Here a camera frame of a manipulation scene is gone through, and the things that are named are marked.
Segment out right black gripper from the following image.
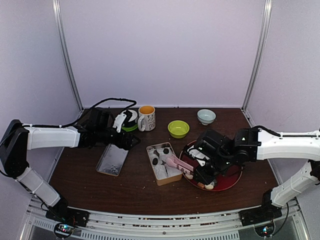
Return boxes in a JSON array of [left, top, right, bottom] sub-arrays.
[[193, 154, 234, 187]]

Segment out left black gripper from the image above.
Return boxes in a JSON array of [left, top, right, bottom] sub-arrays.
[[96, 127, 141, 151]]

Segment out pink cat paw tongs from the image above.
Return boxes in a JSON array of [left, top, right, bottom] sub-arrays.
[[165, 155, 194, 175]]

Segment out beige bear tin lid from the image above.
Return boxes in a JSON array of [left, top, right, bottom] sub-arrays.
[[95, 144, 129, 177]]

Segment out beige metal tin box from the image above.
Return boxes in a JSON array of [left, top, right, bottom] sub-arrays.
[[146, 142, 183, 186]]

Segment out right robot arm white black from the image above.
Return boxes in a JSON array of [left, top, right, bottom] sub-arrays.
[[183, 125, 320, 221]]

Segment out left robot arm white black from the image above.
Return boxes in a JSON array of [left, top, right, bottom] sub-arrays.
[[0, 119, 141, 222]]

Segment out caramel brown chocolate front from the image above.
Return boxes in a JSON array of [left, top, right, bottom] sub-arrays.
[[197, 182, 204, 189]]

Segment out white round chocolate left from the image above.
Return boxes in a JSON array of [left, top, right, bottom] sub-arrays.
[[185, 174, 193, 180]]

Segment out white round chocolate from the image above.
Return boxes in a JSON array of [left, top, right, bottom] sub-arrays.
[[185, 174, 193, 180], [204, 184, 214, 190]]

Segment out white round chocolate front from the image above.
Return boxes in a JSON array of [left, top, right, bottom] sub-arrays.
[[204, 184, 214, 190]]

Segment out green saucer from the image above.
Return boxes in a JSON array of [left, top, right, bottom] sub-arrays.
[[122, 124, 138, 132]]

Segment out red round tray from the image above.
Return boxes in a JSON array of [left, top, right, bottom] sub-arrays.
[[179, 149, 243, 192]]

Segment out white and navy bowl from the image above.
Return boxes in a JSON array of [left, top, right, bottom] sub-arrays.
[[124, 109, 138, 128]]

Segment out white floral mug orange inside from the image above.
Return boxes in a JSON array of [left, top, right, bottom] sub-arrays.
[[137, 105, 156, 132]]

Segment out white paper cupcake liners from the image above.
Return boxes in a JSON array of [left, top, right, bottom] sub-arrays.
[[147, 144, 182, 180]]

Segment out lime green bowl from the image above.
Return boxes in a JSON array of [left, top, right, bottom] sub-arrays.
[[167, 120, 190, 139]]

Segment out pale blue ceramic bowl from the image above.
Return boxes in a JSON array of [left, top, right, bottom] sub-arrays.
[[197, 109, 217, 126]]

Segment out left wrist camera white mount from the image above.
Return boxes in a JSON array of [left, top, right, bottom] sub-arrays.
[[112, 110, 130, 133]]

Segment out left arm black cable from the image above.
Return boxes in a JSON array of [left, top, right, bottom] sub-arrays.
[[74, 97, 138, 126]]

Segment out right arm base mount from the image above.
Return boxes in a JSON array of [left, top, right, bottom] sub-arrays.
[[239, 207, 283, 238]]

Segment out right aluminium frame post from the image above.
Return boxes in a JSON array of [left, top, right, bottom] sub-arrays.
[[241, 0, 273, 112]]

